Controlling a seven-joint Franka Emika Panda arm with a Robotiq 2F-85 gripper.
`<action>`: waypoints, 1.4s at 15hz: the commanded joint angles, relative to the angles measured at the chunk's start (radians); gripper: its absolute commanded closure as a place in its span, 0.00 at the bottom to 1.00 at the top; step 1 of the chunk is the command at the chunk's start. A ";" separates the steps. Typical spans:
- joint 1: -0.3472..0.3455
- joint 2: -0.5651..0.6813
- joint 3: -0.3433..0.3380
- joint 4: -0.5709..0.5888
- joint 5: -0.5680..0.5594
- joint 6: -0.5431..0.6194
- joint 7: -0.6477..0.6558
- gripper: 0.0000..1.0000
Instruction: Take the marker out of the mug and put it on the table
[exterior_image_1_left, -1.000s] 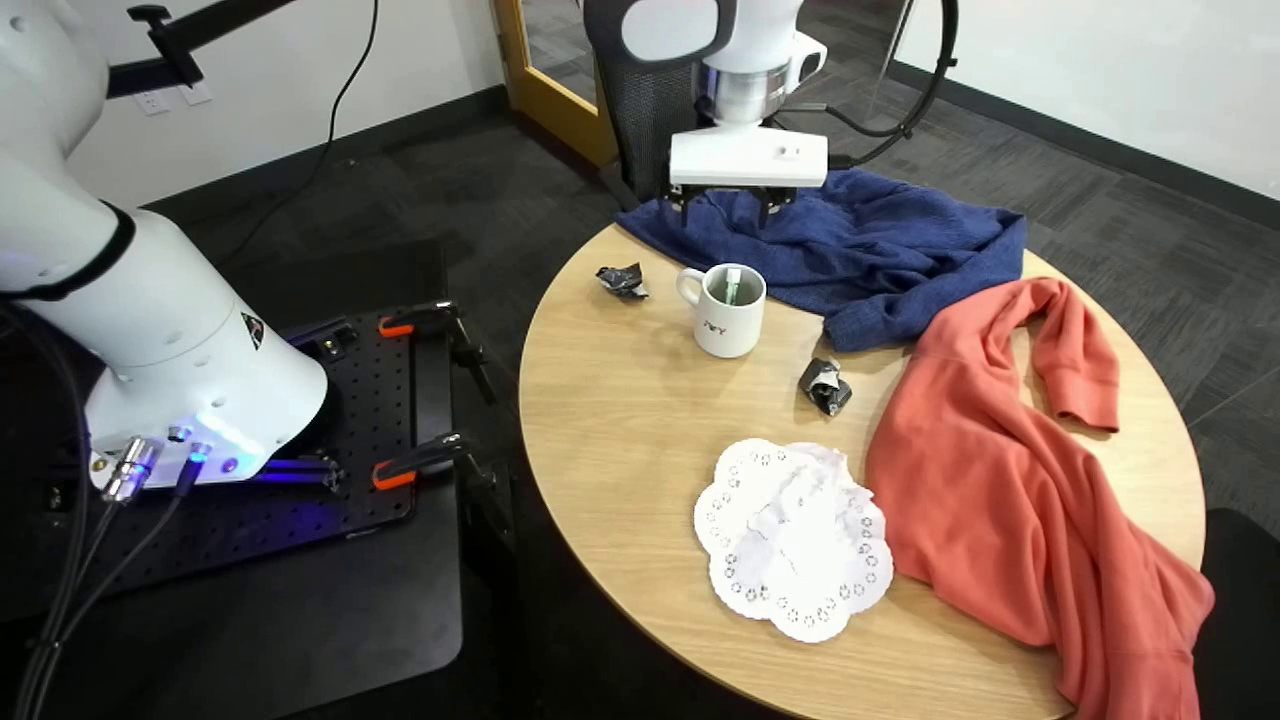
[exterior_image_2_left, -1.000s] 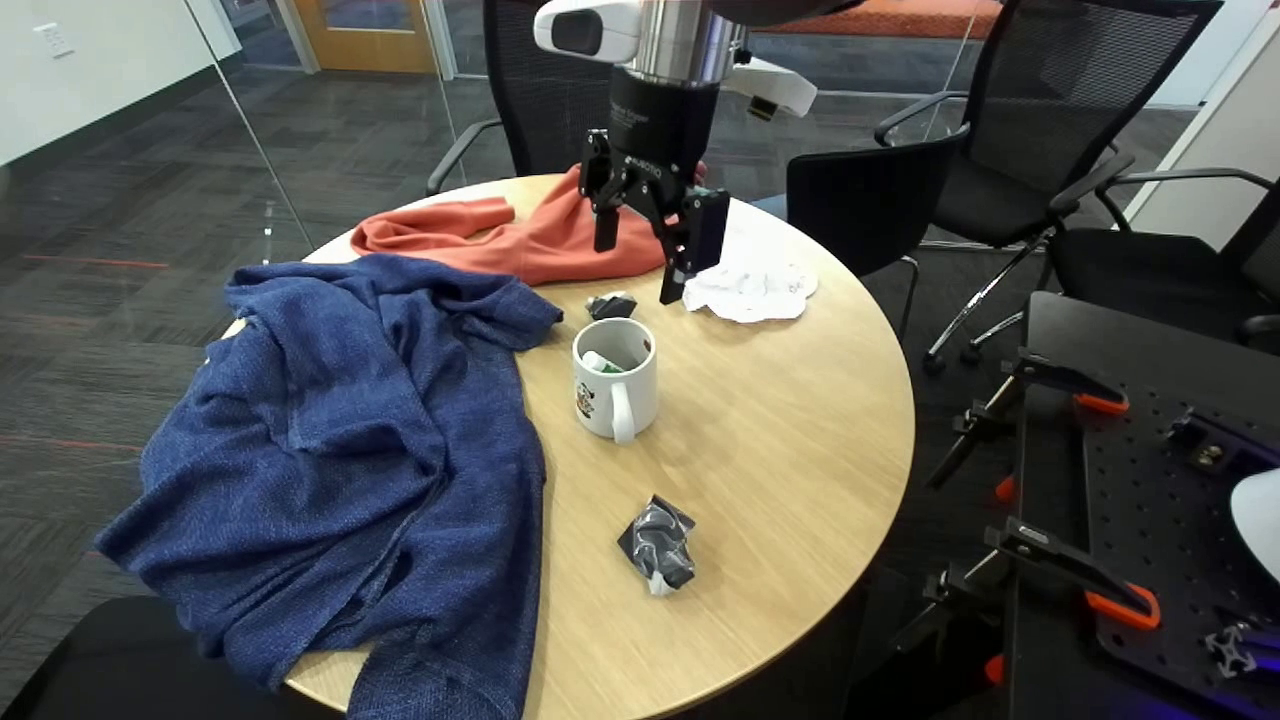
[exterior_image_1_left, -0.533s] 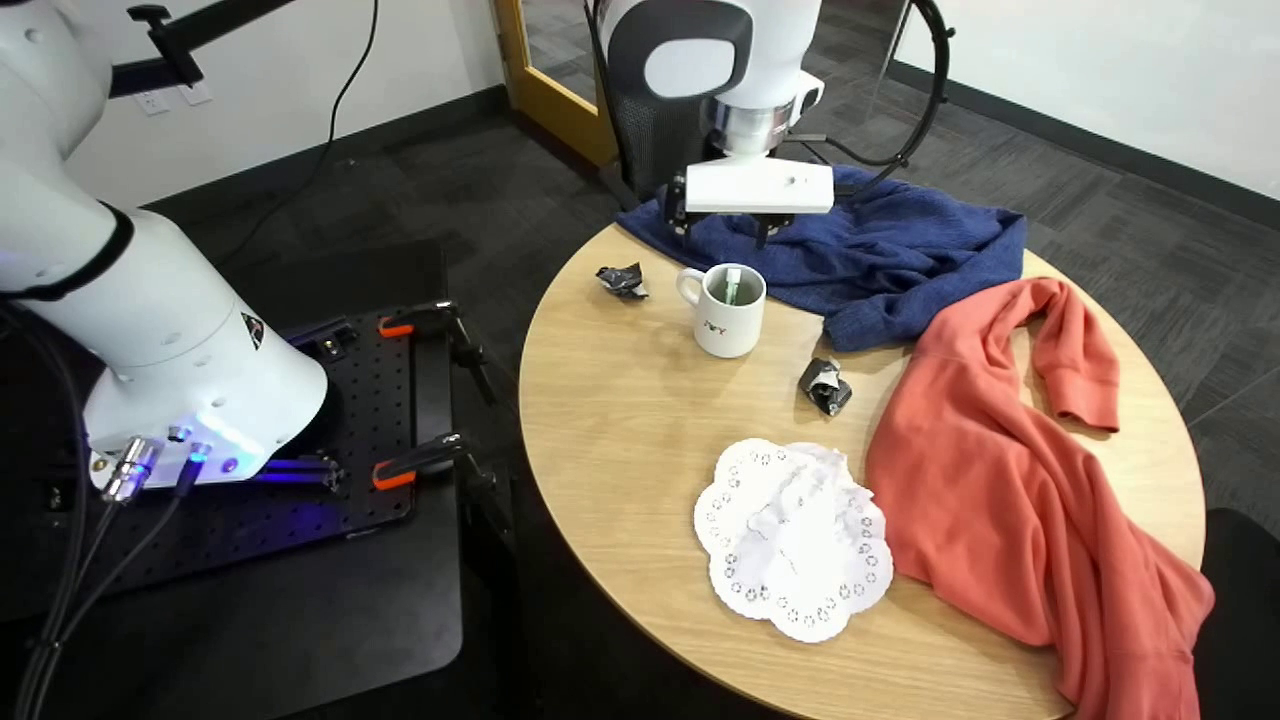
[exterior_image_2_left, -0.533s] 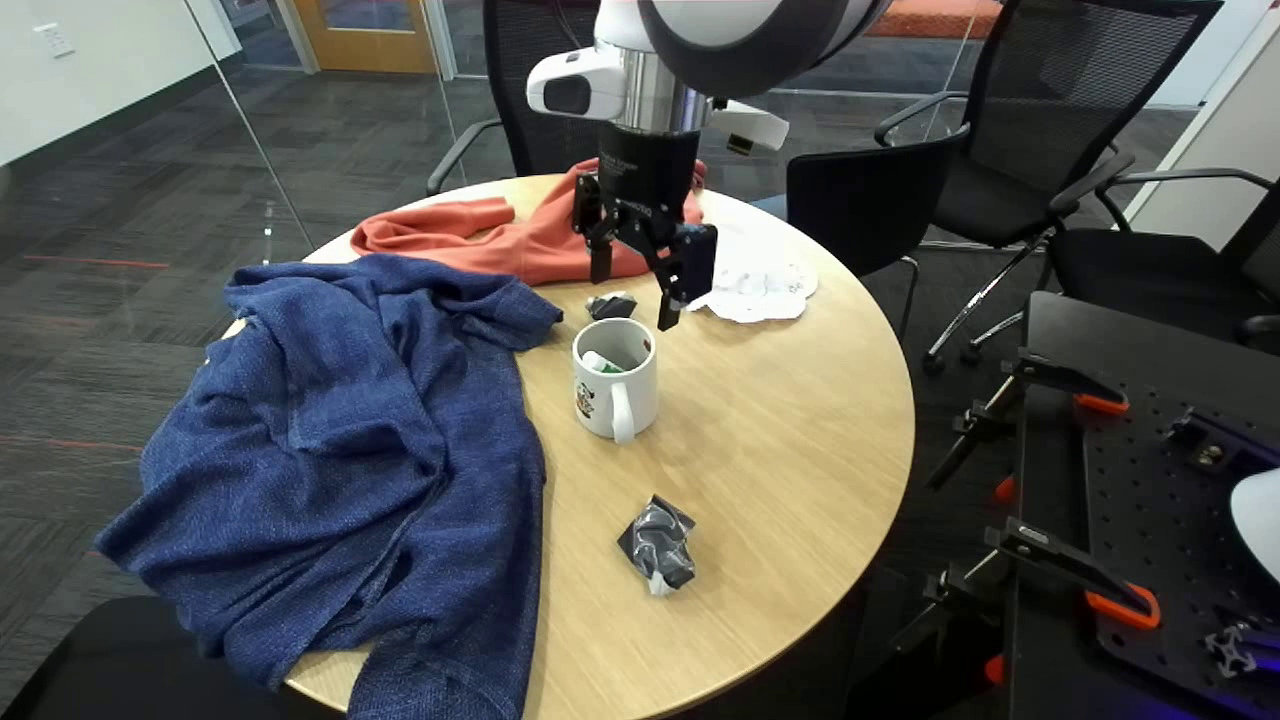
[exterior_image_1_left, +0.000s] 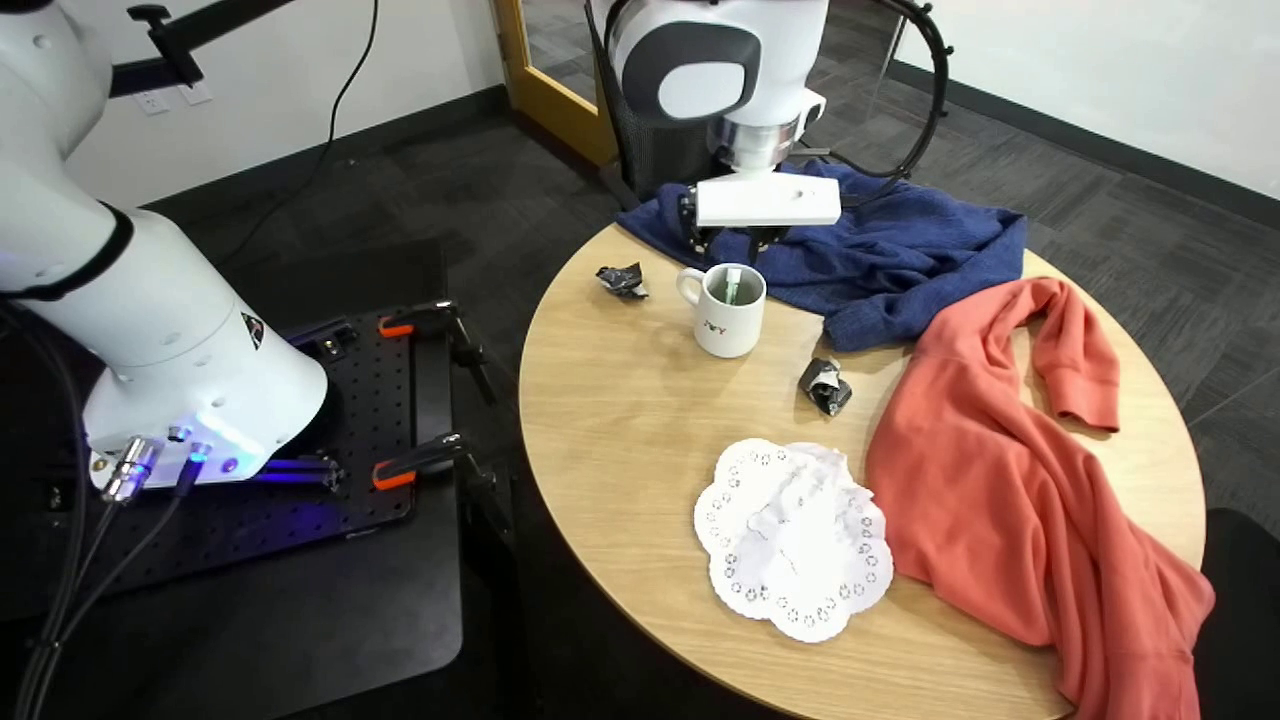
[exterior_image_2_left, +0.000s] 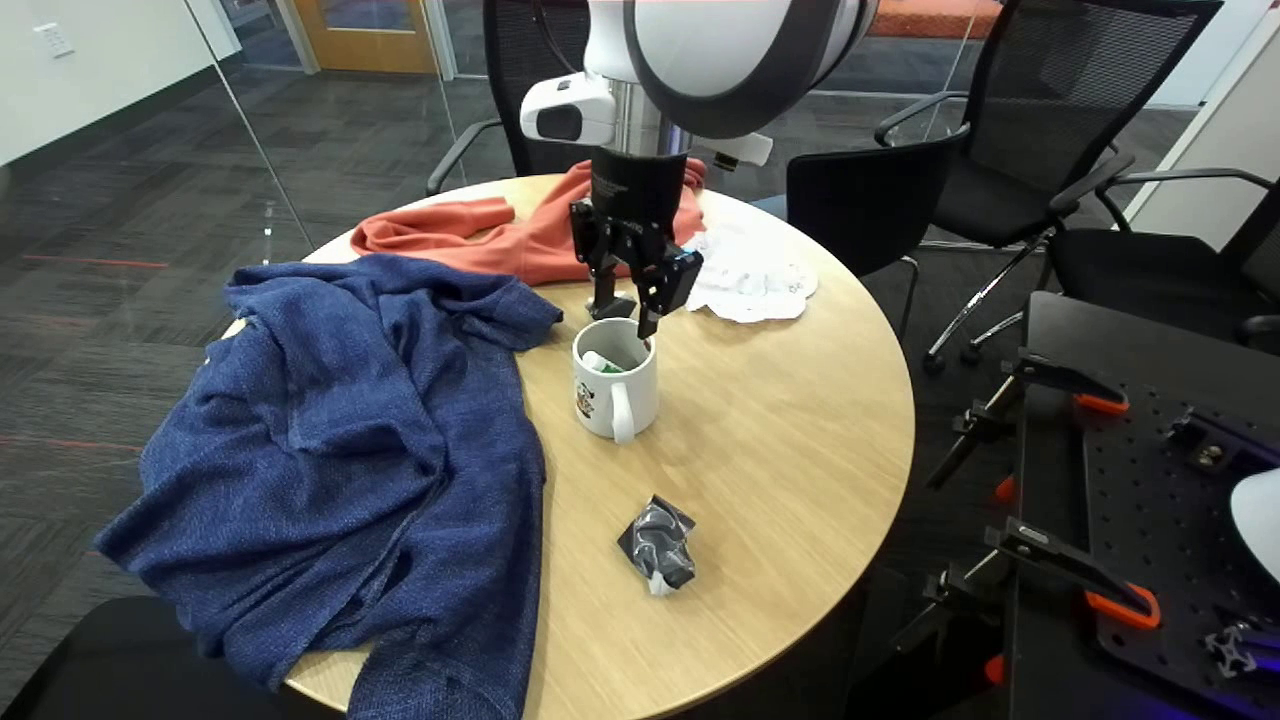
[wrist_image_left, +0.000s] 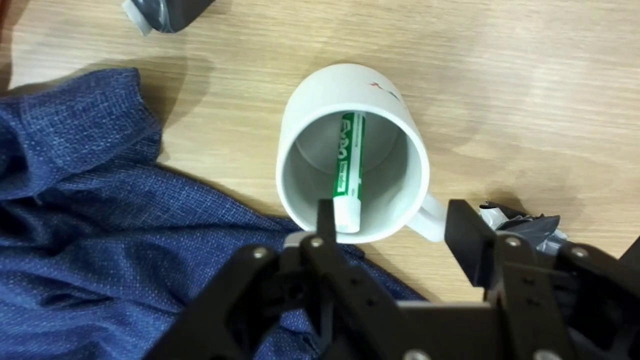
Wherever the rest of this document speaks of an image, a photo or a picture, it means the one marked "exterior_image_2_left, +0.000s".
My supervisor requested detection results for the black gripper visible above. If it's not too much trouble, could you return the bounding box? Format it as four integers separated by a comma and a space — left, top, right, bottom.
570, 143, 709, 343

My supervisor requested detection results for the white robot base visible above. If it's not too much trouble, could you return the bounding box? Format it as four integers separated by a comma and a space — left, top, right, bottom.
1224, 463, 1280, 589

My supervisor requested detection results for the white printed ceramic mug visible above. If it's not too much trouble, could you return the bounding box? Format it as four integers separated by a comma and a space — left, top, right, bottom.
570, 312, 665, 442

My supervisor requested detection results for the white lace doily cloth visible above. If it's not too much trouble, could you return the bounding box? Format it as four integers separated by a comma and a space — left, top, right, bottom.
671, 215, 825, 327

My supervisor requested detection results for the orange cloth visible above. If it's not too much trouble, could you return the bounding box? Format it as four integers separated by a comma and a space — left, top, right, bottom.
350, 155, 711, 289

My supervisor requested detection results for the black mesh office chair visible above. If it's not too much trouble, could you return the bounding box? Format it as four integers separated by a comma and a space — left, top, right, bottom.
1043, 164, 1280, 354
871, 0, 1224, 377
423, 0, 598, 196
0, 593, 352, 720
785, 131, 971, 335

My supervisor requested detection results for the black crumpled plastic wrapper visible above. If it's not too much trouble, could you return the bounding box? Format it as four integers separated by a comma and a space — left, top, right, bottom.
611, 493, 702, 600

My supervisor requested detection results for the blue towel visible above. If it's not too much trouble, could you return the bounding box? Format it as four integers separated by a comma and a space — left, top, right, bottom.
92, 251, 570, 720

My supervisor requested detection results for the wooden door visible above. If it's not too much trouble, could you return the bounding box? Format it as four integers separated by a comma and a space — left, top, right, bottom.
291, 0, 456, 81

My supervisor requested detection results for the orange bench cushion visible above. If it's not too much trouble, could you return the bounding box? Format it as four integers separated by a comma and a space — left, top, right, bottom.
867, 0, 1008, 42

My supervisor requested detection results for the black perforated mounting board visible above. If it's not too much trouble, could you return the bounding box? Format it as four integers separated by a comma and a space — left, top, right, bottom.
1003, 289, 1280, 720

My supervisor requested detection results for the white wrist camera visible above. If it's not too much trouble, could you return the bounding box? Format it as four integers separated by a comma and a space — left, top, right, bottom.
516, 73, 620, 149

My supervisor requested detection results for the black clamp orange handle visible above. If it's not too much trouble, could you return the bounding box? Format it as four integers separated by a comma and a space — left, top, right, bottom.
891, 514, 1167, 692
929, 350, 1138, 512

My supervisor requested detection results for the white wall board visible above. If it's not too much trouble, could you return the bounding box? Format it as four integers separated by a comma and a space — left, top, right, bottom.
0, 0, 247, 171

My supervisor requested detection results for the small metal bracket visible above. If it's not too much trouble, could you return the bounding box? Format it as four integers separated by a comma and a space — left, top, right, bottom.
1199, 610, 1280, 684

